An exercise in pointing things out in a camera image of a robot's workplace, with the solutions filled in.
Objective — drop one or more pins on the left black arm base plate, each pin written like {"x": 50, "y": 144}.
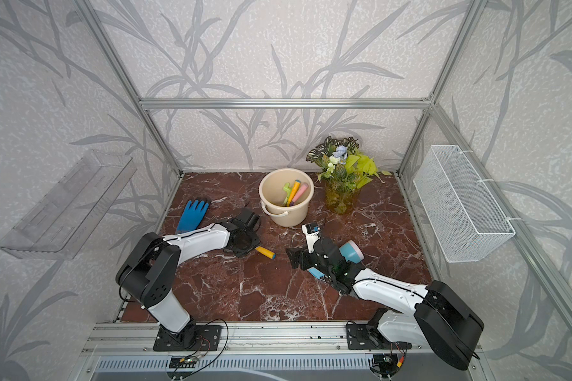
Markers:
{"x": 204, "y": 338}

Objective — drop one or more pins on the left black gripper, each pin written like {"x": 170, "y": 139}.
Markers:
{"x": 256, "y": 237}

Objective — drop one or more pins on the purple trowel pink handle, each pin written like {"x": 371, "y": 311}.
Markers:
{"x": 300, "y": 191}

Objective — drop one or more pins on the clear acrylic wall shelf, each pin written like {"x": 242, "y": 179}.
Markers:
{"x": 60, "y": 224}

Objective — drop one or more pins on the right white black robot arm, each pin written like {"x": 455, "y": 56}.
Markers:
{"x": 432, "y": 316}

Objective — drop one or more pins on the aluminium frame rail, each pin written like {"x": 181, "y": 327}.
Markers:
{"x": 284, "y": 103}

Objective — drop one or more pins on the blue gardening glove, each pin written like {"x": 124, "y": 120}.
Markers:
{"x": 193, "y": 214}

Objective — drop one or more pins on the cream plastic bucket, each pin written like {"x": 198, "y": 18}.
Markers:
{"x": 272, "y": 196}

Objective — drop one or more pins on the teal spray bottle pink trigger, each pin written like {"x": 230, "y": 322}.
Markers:
{"x": 349, "y": 251}

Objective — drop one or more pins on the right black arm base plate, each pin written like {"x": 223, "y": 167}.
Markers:
{"x": 366, "y": 335}

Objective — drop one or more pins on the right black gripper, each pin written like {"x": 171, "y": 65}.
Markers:
{"x": 297, "y": 253}

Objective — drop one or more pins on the blue fork yellow handle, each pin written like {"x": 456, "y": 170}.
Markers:
{"x": 265, "y": 252}

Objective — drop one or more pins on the green rake wooden handle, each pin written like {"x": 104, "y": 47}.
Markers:
{"x": 288, "y": 190}

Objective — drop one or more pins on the white wire mesh basket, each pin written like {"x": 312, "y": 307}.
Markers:
{"x": 466, "y": 218}

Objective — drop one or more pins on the green potted plant glass vase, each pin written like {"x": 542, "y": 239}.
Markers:
{"x": 345, "y": 169}

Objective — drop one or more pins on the yellow shovel yellow handle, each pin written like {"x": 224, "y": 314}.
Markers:
{"x": 294, "y": 190}

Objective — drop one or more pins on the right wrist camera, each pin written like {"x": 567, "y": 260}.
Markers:
{"x": 312, "y": 234}

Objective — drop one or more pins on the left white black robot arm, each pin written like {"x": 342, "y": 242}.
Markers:
{"x": 149, "y": 272}

